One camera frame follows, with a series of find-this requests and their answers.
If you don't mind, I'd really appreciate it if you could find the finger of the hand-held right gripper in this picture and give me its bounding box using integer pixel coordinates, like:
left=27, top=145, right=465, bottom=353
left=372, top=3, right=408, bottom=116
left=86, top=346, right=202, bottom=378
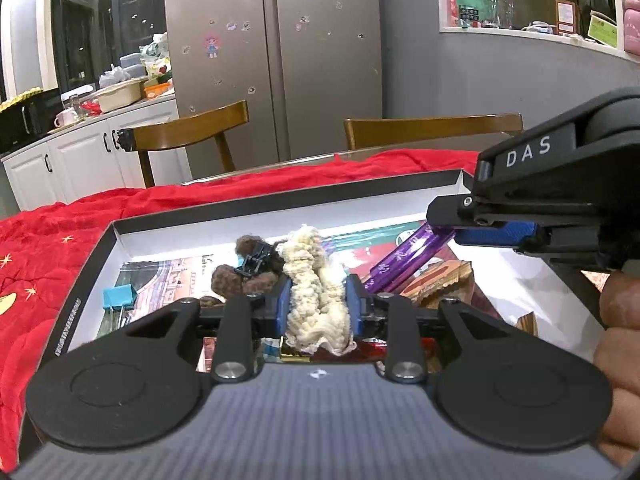
left=426, top=192, right=506, bottom=231
left=454, top=221, right=551, bottom=256

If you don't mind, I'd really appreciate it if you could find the purple packet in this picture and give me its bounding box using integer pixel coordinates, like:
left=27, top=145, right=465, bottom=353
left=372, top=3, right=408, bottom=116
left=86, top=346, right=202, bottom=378
left=364, top=222, right=456, bottom=295

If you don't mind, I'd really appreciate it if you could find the small picture frame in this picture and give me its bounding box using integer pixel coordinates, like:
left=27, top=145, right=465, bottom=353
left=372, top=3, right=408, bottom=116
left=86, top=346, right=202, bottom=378
left=555, top=0, right=581, bottom=36

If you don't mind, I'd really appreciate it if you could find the cream ruffled scrunchie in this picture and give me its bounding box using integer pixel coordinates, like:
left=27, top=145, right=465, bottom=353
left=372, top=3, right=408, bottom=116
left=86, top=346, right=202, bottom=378
left=277, top=225, right=358, bottom=358

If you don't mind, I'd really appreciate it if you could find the dark glass window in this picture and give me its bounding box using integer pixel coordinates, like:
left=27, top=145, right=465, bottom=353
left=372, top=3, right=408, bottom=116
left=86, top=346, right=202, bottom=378
left=49, top=0, right=168, bottom=96

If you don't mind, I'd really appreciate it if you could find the green card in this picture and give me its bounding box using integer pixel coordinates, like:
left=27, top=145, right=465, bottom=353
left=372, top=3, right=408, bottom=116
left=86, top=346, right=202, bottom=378
left=586, top=10, right=620, bottom=48

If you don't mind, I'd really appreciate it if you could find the wooden chair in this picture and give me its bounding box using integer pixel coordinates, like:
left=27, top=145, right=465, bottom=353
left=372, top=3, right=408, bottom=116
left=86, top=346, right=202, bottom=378
left=114, top=100, right=250, bottom=188
left=344, top=112, right=525, bottom=151

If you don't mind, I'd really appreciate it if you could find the beige plastic basin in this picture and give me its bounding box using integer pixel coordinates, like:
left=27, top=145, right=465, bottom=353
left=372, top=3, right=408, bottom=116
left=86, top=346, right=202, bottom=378
left=95, top=79, right=143, bottom=113

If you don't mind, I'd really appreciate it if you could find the steel refrigerator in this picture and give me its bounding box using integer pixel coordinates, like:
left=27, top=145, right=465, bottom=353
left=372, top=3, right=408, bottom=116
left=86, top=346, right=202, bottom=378
left=164, top=0, right=383, bottom=181

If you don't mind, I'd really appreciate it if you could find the red printed blanket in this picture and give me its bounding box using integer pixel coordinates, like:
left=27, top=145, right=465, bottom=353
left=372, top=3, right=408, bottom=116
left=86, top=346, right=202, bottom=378
left=0, top=149, right=481, bottom=466

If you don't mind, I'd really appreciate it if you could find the printed plastic bag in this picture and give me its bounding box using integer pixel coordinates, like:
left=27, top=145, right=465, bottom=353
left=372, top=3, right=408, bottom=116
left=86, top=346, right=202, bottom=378
left=140, top=32, right=173, bottom=81

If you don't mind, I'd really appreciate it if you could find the white kitchen cabinet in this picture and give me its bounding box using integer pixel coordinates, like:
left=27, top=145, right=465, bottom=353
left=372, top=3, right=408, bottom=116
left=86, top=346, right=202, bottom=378
left=0, top=92, right=193, bottom=221

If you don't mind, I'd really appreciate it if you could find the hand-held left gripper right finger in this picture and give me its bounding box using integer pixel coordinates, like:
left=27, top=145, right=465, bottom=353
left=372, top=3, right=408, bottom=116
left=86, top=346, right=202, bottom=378
left=345, top=276, right=516, bottom=385

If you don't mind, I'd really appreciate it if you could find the black cardboard box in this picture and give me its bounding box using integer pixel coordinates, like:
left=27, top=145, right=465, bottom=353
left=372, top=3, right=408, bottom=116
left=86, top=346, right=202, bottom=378
left=40, top=167, right=608, bottom=376

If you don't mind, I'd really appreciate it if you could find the wooden triangular piece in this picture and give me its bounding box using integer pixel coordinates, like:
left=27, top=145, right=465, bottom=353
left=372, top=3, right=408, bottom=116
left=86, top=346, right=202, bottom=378
left=400, top=260, right=476, bottom=311

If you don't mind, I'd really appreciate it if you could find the yellow fringed cloth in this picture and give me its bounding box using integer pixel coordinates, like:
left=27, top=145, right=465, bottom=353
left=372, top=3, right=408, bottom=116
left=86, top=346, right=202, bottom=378
left=0, top=87, right=43, bottom=111

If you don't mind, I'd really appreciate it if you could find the black microwave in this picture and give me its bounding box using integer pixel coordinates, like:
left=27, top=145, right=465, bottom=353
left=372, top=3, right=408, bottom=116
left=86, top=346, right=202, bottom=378
left=0, top=87, right=61, bottom=156

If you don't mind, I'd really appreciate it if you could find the blue binder clip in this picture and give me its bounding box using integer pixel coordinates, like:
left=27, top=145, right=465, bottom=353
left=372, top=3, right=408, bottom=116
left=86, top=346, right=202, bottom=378
left=101, top=284, right=138, bottom=333

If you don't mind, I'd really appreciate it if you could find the person's right hand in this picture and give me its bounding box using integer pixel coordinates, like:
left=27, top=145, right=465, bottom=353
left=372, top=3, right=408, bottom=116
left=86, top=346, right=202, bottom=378
left=592, top=270, right=640, bottom=466

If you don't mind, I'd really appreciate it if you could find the white wall shelf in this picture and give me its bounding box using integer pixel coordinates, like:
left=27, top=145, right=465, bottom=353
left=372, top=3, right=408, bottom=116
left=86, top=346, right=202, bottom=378
left=434, top=0, right=640, bottom=63

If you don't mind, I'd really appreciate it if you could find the brown fuzzy bow hair clip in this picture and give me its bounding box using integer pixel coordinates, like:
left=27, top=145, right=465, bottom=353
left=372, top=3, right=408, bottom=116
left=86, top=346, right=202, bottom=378
left=211, top=234, right=283, bottom=307

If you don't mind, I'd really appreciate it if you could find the white plastic bag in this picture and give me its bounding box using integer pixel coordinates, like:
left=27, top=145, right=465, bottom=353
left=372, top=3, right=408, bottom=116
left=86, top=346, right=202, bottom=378
left=98, top=66, right=132, bottom=90

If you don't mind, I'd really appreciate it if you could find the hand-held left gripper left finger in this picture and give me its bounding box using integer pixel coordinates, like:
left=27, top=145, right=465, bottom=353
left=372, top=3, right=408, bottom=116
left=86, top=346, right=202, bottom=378
left=125, top=280, right=293, bottom=385

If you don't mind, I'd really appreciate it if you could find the printed paper sheet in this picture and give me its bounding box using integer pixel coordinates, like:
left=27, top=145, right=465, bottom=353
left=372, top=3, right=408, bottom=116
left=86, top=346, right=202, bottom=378
left=102, top=217, right=501, bottom=321

